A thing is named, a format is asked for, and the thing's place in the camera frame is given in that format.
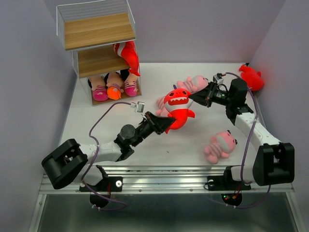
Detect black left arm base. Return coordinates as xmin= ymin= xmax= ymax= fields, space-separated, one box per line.
xmin=79 ymin=165 xmax=126 ymax=211

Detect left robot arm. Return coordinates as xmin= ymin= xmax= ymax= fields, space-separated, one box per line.
xmin=42 ymin=112 xmax=176 ymax=189

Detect pink pig plush top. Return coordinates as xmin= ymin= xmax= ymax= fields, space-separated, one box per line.
xmin=176 ymin=75 xmax=209 ymax=93

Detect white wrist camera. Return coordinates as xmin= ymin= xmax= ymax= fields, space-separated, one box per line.
xmin=130 ymin=101 xmax=145 ymax=114
xmin=213 ymin=73 xmax=226 ymax=85

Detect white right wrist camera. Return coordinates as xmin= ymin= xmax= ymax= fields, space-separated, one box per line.
xmin=213 ymin=73 xmax=226 ymax=85

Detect large pink striped pig plush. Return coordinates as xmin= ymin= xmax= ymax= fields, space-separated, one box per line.
xmin=155 ymin=96 xmax=169 ymax=117

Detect pink pig plush bottom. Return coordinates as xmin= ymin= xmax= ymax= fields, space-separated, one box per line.
xmin=204 ymin=130 xmax=238 ymax=164

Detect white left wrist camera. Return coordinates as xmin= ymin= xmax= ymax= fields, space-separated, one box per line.
xmin=130 ymin=101 xmax=145 ymax=114

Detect red whale plush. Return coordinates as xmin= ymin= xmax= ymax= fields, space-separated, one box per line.
xmin=112 ymin=41 xmax=140 ymax=76

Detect boy doll magenta pants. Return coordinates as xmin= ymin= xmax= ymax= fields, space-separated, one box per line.
xmin=88 ymin=75 xmax=108 ymax=102

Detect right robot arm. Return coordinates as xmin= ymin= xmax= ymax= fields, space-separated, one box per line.
xmin=189 ymin=78 xmax=295 ymax=189

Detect boy doll magenta striped shirt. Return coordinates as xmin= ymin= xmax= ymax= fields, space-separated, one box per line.
xmin=120 ymin=69 xmax=138 ymax=97

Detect red plush corner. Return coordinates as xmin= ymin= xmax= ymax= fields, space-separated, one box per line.
xmin=239 ymin=64 xmax=264 ymax=91

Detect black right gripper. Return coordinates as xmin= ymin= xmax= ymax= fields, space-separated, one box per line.
xmin=187 ymin=81 xmax=233 ymax=108

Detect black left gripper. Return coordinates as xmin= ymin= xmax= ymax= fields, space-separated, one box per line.
xmin=131 ymin=111 xmax=175 ymax=147

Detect white wire wooden shelf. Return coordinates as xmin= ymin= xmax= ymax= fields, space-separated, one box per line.
xmin=56 ymin=0 xmax=141 ymax=105

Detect red shark plush mouth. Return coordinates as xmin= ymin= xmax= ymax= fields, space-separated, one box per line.
xmin=164 ymin=88 xmax=196 ymax=133

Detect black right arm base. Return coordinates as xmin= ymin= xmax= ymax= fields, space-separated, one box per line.
xmin=204 ymin=166 xmax=252 ymax=208

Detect boy doll orange pants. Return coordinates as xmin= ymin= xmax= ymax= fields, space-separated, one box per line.
xmin=104 ymin=72 xmax=124 ymax=100

